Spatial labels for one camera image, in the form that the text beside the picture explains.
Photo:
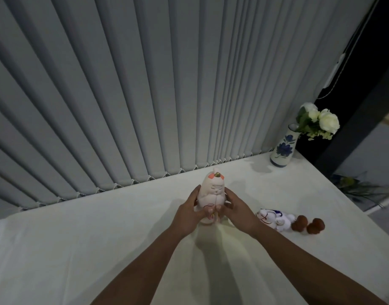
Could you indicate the white cat figurine blue marks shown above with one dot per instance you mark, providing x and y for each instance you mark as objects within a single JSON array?
[{"x": 273, "y": 218}]

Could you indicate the white vase blue flower print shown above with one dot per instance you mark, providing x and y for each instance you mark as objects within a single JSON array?
[{"x": 283, "y": 146}]

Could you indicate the person's left forearm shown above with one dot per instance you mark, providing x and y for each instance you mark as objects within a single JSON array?
[{"x": 140, "y": 269}]

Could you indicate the person's left hand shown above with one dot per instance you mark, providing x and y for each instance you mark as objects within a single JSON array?
[{"x": 185, "y": 214}]

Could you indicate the green potted plant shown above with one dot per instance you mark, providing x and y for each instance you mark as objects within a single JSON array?
[{"x": 356, "y": 186}]

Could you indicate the person's right forearm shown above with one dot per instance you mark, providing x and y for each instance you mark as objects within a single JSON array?
[{"x": 308, "y": 270}]

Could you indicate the white rose bouquet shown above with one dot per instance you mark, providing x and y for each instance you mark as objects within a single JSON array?
[{"x": 321, "y": 121}]

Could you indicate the person's left thumb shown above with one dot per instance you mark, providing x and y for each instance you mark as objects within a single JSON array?
[{"x": 197, "y": 194}]

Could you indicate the grey vertical blinds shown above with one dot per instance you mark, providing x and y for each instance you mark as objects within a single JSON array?
[{"x": 134, "y": 85}]

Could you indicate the person's right thumb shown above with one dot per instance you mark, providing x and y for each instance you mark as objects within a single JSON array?
[{"x": 228, "y": 196}]

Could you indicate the person's right hand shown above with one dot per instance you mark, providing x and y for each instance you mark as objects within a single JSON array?
[{"x": 239, "y": 213}]

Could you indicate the brown mushroom figurine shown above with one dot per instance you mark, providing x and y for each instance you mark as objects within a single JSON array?
[
  {"x": 300, "y": 223},
  {"x": 315, "y": 226}
]

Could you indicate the white tablecloth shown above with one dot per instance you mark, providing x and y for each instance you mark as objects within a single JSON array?
[{"x": 86, "y": 244}]

